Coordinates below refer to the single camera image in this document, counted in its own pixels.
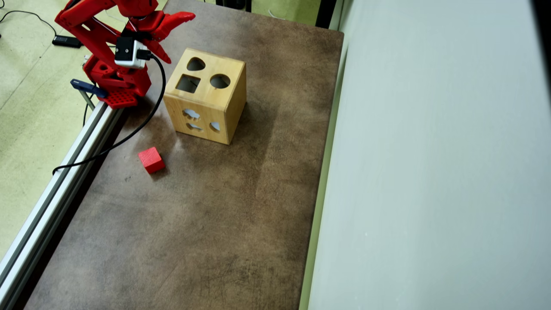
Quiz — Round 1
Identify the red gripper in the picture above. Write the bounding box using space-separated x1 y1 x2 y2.
123 11 196 64

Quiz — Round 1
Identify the red cube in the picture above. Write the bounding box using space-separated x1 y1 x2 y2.
138 147 166 174

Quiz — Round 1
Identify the wooden shape sorter box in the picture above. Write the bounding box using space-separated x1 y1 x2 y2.
163 47 247 145

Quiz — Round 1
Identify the black power adapter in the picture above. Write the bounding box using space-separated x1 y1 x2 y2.
52 35 84 49

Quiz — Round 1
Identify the thick black camera cable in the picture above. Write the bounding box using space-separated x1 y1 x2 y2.
52 50 167 175

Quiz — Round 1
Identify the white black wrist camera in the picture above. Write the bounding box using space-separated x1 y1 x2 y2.
114 36 152 69

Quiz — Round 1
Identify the blue handled clamp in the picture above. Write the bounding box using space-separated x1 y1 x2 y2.
70 79 108 110

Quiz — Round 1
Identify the thin black floor cable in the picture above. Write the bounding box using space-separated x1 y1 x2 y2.
0 9 57 37

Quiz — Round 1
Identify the dark vertical post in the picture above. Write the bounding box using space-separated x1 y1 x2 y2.
316 0 337 30

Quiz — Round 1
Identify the aluminium profile rail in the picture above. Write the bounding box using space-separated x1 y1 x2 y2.
0 100 125 310

